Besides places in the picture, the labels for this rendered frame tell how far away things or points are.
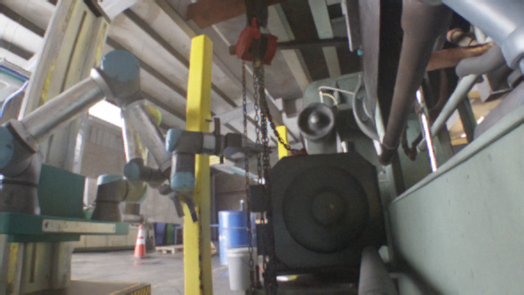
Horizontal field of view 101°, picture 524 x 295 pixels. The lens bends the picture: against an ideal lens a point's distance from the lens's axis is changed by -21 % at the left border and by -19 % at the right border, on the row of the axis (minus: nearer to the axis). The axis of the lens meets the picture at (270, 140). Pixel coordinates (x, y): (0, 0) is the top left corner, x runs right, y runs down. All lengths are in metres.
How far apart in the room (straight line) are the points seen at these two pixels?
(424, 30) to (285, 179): 0.86
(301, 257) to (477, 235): 0.86
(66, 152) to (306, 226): 1.13
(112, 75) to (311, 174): 0.77
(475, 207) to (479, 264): 0.04
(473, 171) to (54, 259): 1.40
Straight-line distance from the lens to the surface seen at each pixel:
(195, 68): 1.59
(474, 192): 0.21
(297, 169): 1.05
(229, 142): 0.85
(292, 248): 1.03
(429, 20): 0.26
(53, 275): 1.41
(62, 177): 1.32
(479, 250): 0.22
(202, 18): 1.55
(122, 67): 0.91
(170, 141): 0.83
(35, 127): 0.90
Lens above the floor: 0.56
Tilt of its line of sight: 19 degrees up
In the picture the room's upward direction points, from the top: 4 degrees counter-clockwise
